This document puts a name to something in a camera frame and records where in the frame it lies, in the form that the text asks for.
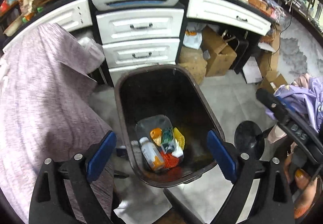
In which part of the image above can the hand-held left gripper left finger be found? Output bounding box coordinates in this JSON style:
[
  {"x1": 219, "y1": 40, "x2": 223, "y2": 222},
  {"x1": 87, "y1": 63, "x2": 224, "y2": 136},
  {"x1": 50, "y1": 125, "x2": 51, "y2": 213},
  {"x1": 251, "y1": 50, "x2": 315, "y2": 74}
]
[{"x1": 29, "y1": 130, "x2": 117, "y2": 224}]

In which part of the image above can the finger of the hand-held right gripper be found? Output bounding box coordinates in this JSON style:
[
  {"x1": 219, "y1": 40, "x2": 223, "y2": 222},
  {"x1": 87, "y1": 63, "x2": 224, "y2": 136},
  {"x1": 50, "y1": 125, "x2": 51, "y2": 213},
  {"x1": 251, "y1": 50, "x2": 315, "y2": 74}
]
[{"x1": 256, "y1": 88, "x2": 297, "y2": 121}]

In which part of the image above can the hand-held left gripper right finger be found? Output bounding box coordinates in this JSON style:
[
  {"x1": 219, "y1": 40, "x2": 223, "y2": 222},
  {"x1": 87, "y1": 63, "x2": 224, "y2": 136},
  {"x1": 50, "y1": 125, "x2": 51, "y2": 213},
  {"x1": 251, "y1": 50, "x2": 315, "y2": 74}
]
[{"x1": 207, "y1": 130, "x2": 296, "y2": 224}]

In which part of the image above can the yellow foam fruit net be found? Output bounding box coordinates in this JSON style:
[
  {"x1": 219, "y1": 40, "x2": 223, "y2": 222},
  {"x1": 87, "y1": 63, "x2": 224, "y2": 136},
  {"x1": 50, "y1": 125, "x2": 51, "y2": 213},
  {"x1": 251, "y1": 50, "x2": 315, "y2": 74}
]
[{"x1": 173, "y1": 127, "x2": 186, "y2": 150}]

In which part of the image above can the white bottle with orange label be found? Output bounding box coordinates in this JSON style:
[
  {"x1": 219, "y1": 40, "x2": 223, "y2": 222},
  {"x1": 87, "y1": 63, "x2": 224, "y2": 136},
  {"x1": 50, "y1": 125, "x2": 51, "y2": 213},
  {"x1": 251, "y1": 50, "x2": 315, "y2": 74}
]
[{"x1": 139, "y1": 137, "x2": 166, "y2": 171}]

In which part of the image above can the orange foam fruit net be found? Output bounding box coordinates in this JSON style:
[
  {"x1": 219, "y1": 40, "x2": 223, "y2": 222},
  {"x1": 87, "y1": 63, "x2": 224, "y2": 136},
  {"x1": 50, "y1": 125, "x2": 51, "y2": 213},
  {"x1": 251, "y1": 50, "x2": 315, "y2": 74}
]
[{"x1": 160, "y1": 152, "x2": 181, "y2": 170}]

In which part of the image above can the orange plastic piece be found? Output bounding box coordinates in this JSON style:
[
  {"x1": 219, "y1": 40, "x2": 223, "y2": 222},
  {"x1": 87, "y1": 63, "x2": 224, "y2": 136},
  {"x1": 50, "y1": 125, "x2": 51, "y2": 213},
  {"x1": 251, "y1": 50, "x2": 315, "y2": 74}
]
[{"x1": 150, "y1": 128, "x2": 162, "y2": 145}]

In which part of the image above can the dark brown trash bin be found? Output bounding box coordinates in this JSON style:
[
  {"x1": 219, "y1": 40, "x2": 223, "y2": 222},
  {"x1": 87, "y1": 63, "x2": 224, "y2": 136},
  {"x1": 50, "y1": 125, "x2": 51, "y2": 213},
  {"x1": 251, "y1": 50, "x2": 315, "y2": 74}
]
[{"x1": 114, "y1": 63, "x2": 226, "y2": 187}]

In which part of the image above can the person's right hand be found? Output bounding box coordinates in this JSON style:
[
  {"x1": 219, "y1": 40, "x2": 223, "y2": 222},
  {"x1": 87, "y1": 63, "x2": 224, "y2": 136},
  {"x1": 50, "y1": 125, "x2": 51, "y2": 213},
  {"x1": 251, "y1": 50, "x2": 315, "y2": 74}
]
[{"x1": 283, "y1": 145, "x2": 323, "y2": 219}]

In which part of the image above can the black round base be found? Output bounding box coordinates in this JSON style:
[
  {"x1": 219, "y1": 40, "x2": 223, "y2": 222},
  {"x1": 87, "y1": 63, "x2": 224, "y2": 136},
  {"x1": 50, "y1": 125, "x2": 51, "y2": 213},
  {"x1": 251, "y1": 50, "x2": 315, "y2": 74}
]
[{"x1": 234, "y1": 121, "x2": 265, "y2": 161}]

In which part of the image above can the cardboard box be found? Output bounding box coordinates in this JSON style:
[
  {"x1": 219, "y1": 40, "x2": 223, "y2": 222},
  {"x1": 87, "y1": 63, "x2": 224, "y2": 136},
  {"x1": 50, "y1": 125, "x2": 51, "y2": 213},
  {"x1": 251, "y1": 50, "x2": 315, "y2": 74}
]
[{"x1": 202, "y1": 27, "x2": 238, "y2": 77}]

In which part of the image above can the purple striped tablecloth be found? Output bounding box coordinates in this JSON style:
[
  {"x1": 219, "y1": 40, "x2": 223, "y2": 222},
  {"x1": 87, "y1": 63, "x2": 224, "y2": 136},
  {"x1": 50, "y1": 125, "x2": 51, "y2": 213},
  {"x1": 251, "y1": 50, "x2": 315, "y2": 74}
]
[{"x1": 0, "y1": 23, "x2": 116, "y2": 224}]

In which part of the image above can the white printed plastic bag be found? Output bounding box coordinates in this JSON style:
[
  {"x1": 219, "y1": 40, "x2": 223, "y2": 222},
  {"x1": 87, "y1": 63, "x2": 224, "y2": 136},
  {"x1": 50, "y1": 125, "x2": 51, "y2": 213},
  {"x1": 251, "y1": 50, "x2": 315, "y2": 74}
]
[{"x1": 183, "y1": 29, "x2": 203, "y2": 49}]

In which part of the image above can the white desk drawer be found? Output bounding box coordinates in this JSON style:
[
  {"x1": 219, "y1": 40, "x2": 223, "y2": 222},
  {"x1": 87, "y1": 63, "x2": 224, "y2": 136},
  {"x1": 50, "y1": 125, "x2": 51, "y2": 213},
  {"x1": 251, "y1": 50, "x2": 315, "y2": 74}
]
[{"x1": 187, "y1": 0, "x2": 274, "y2": 36}]

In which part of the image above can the white drawer cabinet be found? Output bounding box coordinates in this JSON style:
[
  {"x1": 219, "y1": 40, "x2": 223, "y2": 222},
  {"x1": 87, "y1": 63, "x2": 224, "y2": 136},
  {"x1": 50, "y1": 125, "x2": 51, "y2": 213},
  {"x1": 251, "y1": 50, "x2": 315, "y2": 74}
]
[{"x1": 96, "y1": 8, "x2": 186, "y2": 85}]

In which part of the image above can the white low cabinet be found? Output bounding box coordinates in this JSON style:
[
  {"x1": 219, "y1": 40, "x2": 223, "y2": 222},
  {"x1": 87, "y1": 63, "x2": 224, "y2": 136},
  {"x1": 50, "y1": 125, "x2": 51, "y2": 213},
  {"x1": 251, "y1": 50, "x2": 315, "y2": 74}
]
[{"x1": 2, "y1": 0, "x2": 94, "y2": 54}]

